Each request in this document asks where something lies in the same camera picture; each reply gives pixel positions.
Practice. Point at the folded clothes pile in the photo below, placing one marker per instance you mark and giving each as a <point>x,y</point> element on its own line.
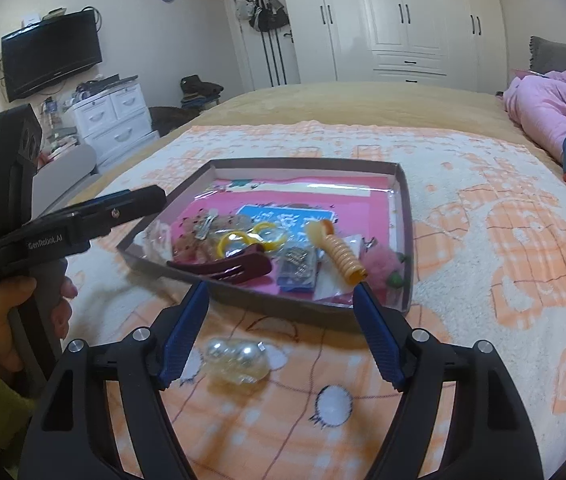
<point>200,90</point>

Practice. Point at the white drawer cabinet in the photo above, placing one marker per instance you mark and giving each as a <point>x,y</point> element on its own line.
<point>118,120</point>

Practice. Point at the person's left hand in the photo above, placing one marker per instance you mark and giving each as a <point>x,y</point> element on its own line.
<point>0,320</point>

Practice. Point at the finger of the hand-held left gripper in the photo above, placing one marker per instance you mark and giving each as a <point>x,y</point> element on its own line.
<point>105,201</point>
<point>128,207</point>

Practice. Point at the pile of small desk items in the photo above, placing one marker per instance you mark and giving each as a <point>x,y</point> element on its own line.
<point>58,120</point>

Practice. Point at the blue printed card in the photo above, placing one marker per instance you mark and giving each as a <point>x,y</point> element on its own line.
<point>288,215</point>

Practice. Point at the yellow bedspread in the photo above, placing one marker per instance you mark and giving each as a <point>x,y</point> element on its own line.
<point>363,102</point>

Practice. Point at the white door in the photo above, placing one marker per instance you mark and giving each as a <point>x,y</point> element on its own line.
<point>243,60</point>

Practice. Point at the brown bag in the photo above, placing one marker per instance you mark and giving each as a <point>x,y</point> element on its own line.
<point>173,120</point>

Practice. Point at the small clear plastic bag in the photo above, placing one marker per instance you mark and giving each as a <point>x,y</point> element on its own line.
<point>338,280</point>

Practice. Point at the white wardrobe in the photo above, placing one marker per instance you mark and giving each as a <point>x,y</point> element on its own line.
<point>388,15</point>

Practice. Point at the yellow bangle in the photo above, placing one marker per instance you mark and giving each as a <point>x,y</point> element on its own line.
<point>275,241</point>
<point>220,247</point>

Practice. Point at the pink quilt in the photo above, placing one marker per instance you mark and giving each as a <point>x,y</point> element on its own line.
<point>543,105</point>

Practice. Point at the pearl beads clear bag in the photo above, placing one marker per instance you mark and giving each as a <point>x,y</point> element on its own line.
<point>235,360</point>

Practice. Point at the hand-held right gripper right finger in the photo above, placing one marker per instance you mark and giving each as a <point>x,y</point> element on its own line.
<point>378,337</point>

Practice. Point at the white hanging handbag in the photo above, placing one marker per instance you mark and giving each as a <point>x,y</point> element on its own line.
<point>244,9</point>

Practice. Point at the black television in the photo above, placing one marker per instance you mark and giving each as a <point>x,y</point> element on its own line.
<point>50,55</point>

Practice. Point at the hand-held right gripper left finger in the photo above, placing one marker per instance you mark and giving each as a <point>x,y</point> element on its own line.
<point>183,337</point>

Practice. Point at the dark hanging handbag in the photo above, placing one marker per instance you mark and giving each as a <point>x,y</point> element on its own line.
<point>270,15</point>

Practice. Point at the silver hair clip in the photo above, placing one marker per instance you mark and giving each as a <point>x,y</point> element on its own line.
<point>204,225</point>

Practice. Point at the shallow cardboard box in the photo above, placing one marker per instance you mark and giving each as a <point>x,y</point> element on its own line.
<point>273,302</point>

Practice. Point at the orange white printed blanket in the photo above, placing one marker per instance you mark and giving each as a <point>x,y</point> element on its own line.
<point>463,260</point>

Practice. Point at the maroon hair clip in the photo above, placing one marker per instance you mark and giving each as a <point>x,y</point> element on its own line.
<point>233,267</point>

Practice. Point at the black set-top box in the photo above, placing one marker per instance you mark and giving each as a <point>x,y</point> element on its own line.
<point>118,81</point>

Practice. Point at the blue hairpin card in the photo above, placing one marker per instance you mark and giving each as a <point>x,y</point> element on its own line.
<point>298,270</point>

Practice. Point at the orange banana clip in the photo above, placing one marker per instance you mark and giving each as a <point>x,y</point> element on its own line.
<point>338,255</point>

